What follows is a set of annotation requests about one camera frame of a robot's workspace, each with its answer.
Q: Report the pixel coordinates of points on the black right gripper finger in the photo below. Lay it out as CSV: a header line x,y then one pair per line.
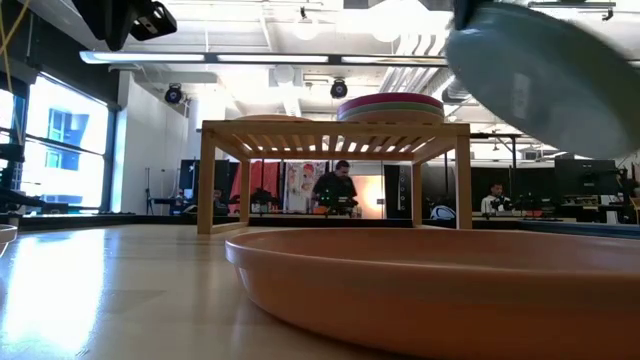
x,y
465,12

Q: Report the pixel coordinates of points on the light blue-grey plate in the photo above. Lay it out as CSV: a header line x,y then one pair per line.
x,y
550,80

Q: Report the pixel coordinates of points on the purple plate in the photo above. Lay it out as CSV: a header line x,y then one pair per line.
x,y
390,98

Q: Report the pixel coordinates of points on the pale green plate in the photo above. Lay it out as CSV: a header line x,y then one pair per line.
x,y
390,107

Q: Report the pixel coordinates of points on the small peach plate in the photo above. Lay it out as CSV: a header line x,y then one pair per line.
x,y
392,118

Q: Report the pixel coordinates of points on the cream plate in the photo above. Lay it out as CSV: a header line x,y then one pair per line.
x,y
272,118

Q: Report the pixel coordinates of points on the wooden slatted shelf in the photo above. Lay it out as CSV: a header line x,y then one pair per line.
x,y
330,131

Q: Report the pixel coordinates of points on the black ceiling spotlight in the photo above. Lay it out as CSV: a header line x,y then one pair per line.
x,y
339,89
173,94

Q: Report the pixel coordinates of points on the long ceiling light bar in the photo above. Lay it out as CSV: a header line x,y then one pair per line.
x,y
270,57

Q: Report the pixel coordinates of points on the person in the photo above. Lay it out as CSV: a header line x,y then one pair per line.
x,y
220,201
336,186
496,197

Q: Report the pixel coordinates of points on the tall black panel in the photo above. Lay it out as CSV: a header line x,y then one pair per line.
x,y
397,192

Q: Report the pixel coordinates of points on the white and blue ball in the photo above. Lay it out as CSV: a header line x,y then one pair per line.
x,y
443,213

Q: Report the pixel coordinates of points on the black computer monitor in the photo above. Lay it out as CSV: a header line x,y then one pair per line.
x,y
585,177

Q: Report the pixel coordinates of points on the small robot with green lights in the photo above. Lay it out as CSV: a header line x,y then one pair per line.
x,y
340,202

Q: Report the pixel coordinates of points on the white plate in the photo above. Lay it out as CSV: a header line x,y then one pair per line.
x,y
6,237

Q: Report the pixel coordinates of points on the dark blue plate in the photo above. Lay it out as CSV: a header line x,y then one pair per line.
x,y
585,229

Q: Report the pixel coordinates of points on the large orange plate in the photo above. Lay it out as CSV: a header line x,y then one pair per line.
x,y
430,295

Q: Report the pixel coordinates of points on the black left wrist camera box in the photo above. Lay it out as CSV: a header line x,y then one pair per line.
x,y
152,21

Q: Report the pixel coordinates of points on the silver ventilation duct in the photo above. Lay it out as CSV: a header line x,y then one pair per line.
x,y
454,93

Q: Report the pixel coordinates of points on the colourful wall poster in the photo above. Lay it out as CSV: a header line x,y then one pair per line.
x,y
300,185

